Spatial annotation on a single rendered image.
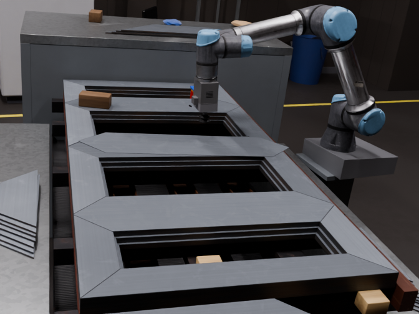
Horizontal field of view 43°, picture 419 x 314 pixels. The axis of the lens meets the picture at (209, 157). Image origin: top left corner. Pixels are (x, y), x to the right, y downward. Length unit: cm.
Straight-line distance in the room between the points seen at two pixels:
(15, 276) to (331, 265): 75
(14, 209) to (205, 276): 63
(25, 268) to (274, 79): 177
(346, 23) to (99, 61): 115
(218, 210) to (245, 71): 136
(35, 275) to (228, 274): 48
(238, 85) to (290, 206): 128
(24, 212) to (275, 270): 72
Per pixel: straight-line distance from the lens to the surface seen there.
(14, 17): 470
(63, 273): 174
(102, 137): 189
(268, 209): 152
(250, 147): 192
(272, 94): 282
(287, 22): 206
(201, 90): 182
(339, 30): 199
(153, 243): 136
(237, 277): 122
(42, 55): 255
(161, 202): 148
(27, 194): 167
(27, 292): 134
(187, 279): 120
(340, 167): 223
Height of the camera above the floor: 157
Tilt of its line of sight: 23 degrees down
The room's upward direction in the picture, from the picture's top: 7 degrees clockwise
